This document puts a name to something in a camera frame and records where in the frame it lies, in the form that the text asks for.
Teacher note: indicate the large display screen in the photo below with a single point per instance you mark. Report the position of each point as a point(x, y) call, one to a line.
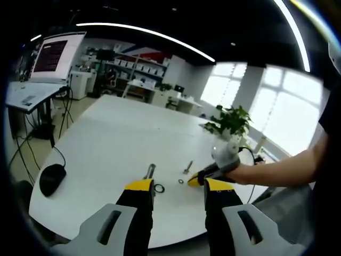
point(72, 56)

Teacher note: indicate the white office desk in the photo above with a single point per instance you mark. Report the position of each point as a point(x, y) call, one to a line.
point(186, 105)
point(141, 86)

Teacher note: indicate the grey mesh chair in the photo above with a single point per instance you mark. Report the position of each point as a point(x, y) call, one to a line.
point(287, 213)

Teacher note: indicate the white cabinet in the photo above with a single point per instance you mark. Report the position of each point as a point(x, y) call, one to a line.
point(81, 85)

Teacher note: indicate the thick threaded metal stud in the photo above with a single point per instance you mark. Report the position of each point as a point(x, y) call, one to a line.
point(151, 170)

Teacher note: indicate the large window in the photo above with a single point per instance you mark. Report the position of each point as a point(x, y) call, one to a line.
point(287, 112)

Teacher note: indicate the curved ceiling light strip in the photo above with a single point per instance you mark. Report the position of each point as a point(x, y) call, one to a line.
point(297, 32)

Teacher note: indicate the green potted plant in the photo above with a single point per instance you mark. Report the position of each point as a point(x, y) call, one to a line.
point(237, 120)

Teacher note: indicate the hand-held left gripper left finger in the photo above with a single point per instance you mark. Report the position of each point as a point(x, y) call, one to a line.
point(90, 229)

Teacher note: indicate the white standing desk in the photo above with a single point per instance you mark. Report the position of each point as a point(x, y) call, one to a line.
point(32, 92)

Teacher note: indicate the storage shelving with boxes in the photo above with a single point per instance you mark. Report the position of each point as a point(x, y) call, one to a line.
point(138, 66)

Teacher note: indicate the black computer mouse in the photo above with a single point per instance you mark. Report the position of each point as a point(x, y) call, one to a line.
point(52, 180)

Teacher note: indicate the black power strip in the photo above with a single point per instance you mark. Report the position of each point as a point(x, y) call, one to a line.
point(41, 134)

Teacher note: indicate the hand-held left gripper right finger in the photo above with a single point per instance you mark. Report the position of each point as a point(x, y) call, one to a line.
point(263, 232)

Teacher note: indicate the thin metal bolt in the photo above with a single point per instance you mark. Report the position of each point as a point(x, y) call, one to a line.
point(189, 166)

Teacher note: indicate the grey remote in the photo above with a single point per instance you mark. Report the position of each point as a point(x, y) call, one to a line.
point(28, 100)

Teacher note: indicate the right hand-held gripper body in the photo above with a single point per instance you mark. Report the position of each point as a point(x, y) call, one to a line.
point(226, 156)

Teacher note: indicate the person's black shirt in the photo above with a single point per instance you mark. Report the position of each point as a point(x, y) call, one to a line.
point(331, 133)

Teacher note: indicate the long ceiling light strip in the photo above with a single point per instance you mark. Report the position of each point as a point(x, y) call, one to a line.
point(157, 36)

